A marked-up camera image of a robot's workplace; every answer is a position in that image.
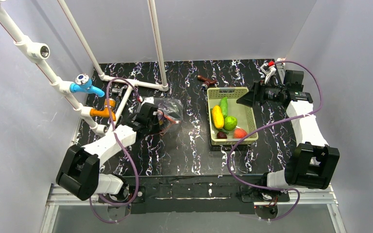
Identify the yellow-green plastic basket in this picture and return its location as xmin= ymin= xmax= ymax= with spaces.
xmin=206 ymin=87 xmax=257 ymax=146

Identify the grey metal faucet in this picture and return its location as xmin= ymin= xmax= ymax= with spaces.
xmin=111 ymin=84 xmax=127 ymax=97

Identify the clear zip top bag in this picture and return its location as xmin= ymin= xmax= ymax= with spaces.
xmin=138 ymin=97 xmax=184 ymax=134

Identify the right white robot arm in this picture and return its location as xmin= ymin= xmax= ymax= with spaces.
xmin=237 ymin=67 xmax=340 ymax=189

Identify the white PVC pipe frame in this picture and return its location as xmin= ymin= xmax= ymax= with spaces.
xmin=0 ymin=0 xmax=170 ymax=137

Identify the red fake tomato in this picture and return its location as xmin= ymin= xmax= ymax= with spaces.
xmin=233 ymin=128 xmax=248 ymax=139

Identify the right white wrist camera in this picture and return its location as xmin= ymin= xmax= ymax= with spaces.
xmin=260 ymin=61 xmax=276 ymax=84

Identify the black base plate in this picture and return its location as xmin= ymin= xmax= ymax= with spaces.
xmin=98 ymin=173 xmax=298 ymax=216

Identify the purple cable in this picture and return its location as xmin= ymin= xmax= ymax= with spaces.
xmin=226 ymin=60 xmax=323 ymax=222
xmin=89 ymin=78 xmax=144 ymax=224

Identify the blue plastic faucet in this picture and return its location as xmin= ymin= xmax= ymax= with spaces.
xmin=69 ymin=74 xmax=105 ymax=97

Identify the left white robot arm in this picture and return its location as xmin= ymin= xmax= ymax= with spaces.
xmin=56 ymin=103 xmax=160 ymax=200

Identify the orange plastic faucet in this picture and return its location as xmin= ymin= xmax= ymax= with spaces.
xmin=89 ymin=99 xmax=116 ymax=121

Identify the aluminium frame rail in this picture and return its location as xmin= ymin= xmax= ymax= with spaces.
xmin=38 ymin=59 xmax=348 ymax=233

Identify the green fake cucumber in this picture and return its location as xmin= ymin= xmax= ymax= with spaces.
xmin=220 ymin=97 xmax=228 ymax=118

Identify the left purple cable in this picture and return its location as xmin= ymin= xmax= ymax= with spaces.
xmin=89 ymin=78 xmax=144 ymax=224

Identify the dark green fake chili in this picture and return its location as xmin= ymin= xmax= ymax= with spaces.
xmin=209 ymin=108 xmax=229 ymax=134

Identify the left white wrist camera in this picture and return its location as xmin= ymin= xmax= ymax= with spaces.
xmin=142 ymin=97 xmax=154 ymax=105

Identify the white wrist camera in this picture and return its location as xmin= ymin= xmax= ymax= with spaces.
xmin=142 ymin=97 xmax=154 ymax=105
xmin=260 ymin=61 xmax=276 ymax=84

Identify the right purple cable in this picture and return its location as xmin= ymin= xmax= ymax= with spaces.
xmin=226 ymin=60 xmax=323 ymax=222

